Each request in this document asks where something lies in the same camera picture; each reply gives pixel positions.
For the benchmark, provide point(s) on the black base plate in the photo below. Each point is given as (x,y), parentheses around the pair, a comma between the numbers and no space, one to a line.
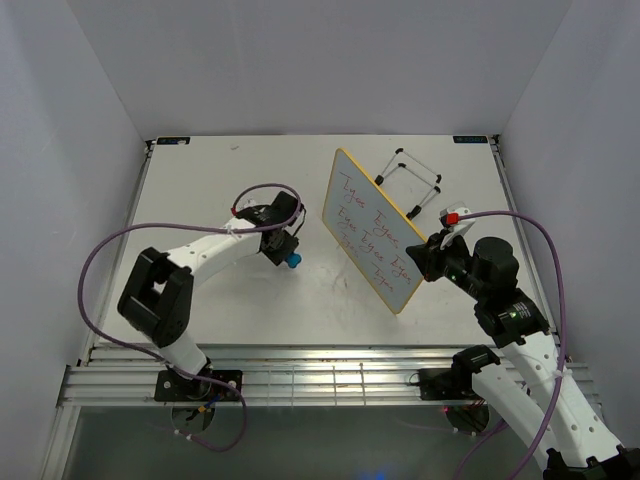
(172,387)
(440,385)

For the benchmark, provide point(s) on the blue bone shaped eraser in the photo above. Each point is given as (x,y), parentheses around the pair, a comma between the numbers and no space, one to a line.
(293,260)

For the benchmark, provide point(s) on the black XDOF label left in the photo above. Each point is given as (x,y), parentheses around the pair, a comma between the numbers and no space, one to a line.
(177,141)

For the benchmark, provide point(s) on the black wire easel stand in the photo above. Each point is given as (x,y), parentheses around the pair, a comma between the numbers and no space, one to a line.
(405,166)

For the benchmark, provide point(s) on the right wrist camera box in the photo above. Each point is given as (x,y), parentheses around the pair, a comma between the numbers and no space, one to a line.
(453,221)

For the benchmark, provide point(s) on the yellow framed whiteboard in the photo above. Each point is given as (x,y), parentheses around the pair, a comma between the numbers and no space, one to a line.
(372,230)

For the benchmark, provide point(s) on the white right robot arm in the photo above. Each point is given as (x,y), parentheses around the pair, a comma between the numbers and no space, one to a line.
(521,378)

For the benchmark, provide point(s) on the black XDOF label right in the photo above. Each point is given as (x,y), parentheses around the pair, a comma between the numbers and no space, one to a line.
(470,139)

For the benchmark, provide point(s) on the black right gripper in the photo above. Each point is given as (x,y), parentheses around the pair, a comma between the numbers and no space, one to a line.
(427,255)

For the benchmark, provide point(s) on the aluminium table frame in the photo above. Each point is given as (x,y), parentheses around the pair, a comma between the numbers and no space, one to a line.
(287,374)

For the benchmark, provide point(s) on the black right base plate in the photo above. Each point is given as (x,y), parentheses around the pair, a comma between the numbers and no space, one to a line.
(440,385)

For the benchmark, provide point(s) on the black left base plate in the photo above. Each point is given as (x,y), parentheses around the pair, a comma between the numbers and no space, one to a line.
(172,387)

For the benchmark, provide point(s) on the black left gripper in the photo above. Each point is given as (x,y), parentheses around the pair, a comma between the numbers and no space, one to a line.
(290,245)

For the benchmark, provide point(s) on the black xdof label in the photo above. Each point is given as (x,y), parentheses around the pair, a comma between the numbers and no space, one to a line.
(470,139)
(177,141)

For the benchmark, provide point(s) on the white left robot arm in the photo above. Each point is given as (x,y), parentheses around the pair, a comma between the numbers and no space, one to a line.
(157,297)

